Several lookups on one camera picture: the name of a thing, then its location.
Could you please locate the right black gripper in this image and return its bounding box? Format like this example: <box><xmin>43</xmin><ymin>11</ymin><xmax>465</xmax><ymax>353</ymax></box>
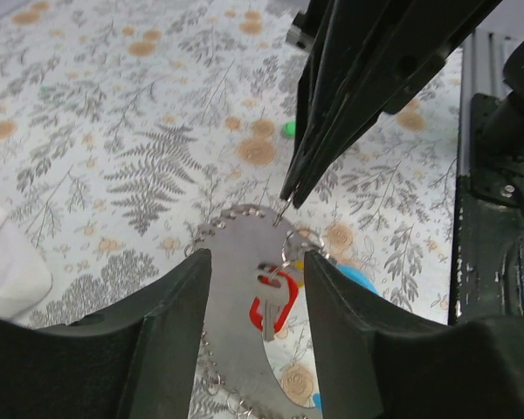
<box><xmin>280</xmin><ymin>0</ymin><xmax>498</xmax><ymax>201</ymax></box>

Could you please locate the blue key tag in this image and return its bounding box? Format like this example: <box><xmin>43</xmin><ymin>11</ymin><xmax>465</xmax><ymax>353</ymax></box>
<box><xmin>305</xmin><ymin>259</ymin><xmax>383</xmax><ymax>418</ymax></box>

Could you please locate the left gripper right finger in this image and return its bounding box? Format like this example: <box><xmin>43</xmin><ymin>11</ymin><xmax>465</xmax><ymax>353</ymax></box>
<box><xmin>304</xmin><ymin>251</ymin><xmax>524</xmax><ymax>418</ymax></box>

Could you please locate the red tagged key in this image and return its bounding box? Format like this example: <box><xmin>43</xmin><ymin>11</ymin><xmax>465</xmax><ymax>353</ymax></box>
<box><xmin>249</xmin><ymin>264</ymin><xmax>297</xmax><ymax>342</ymax></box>

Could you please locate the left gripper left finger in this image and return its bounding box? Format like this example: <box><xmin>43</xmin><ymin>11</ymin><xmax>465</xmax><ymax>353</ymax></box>
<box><xmin>0</xmin><ymin>250</ymin><xmax>211</xmax><ymax>418</ymax></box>

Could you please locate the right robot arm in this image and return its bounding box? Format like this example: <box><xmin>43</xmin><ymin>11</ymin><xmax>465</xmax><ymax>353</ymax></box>
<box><xmin>280</xmin><ymin>1</ymin><xmax>524</xmax><ymax>209</ymax></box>

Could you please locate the green tagged key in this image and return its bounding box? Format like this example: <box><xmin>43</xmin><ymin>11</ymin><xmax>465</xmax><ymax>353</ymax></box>
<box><xmin>281</xmin><ymin>120</ymin><xmax>296</xmax><ymax>138</ymax></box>

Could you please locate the yellow tagged key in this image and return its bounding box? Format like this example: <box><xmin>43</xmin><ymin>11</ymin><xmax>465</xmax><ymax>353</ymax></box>
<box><xmin>293</xmin><ymin>261</ymin><xmax>305</xmax><ymax>288</ymax></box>

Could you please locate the floral table mat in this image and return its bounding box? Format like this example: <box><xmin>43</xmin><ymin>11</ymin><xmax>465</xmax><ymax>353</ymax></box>
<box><xmin>0</xmin><ymin>0</ymin><xmax>464</xmax><ymax>419</ymax></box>

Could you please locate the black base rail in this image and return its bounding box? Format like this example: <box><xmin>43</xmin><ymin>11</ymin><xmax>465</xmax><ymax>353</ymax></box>
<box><xmin>448</xmin><ymin>93</ymin><xmax>524</xmax><ymax>325</ymax></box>

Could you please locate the crumpled white cloth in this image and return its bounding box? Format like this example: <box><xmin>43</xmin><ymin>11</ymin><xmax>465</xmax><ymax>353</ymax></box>
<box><xmin>0</xmin><ymin>208</ymin><xmax>52</xmax><ymax>319</ymax></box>

